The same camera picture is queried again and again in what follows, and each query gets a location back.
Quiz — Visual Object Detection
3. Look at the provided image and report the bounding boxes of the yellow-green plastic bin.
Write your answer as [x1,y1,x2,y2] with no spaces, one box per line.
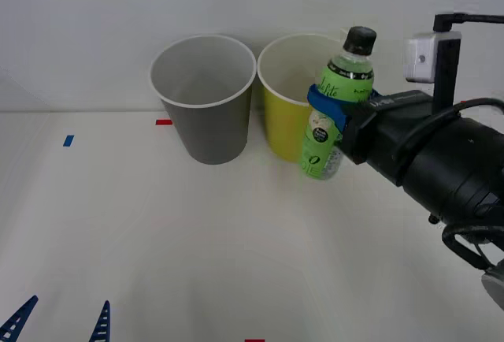
[257,33,348,163]

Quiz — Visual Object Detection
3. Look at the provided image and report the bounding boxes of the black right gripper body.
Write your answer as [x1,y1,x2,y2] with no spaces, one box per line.
[341,90,437,186]

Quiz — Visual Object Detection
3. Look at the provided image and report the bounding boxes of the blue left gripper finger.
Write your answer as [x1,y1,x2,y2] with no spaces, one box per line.
[87,299,112,342]
[0,295,39,342]

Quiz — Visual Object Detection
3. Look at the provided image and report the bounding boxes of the green plastic bottle black cap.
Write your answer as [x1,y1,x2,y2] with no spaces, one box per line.
[301,25,378,183]

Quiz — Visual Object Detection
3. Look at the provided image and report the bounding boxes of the grey plastic bin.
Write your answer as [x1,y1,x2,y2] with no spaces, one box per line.
[150,34,258,165]

